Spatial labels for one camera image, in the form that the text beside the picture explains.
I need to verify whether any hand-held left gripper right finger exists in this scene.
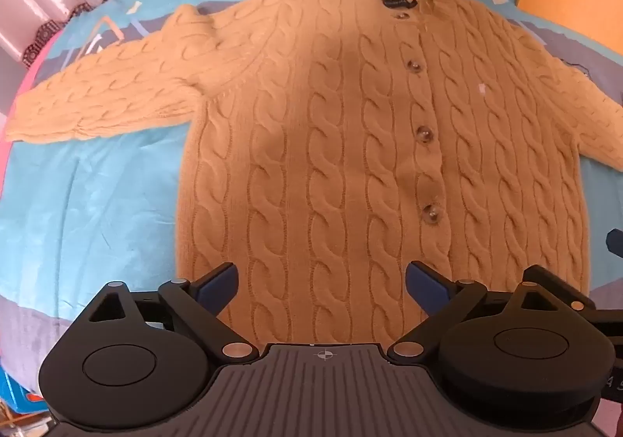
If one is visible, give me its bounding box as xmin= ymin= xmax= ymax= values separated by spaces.
xmin=387 ymin=260 xmax=560 ymax=365

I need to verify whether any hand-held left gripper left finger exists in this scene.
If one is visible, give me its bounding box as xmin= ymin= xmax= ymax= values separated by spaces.
xmin=74 ymin=262 xmax=259 ymax=366

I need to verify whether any mustard cable-knit cardigan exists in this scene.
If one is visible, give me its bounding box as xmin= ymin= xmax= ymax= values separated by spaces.
xmin=5 ymin=0 xmax=623 ymax=345

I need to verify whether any blue grey printed bed sheet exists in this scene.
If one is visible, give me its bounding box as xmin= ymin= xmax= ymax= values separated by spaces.
xmin=0 ymin=0 xmax=623 ymax=418

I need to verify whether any blue and orange box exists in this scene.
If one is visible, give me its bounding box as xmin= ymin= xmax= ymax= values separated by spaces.
xmin=0 ymin=368 xmax=48 ymax=416

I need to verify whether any pink mattress edge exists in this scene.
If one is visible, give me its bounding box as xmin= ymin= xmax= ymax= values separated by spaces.
xmin=0 ymin=27 xmax=66 ymax=185

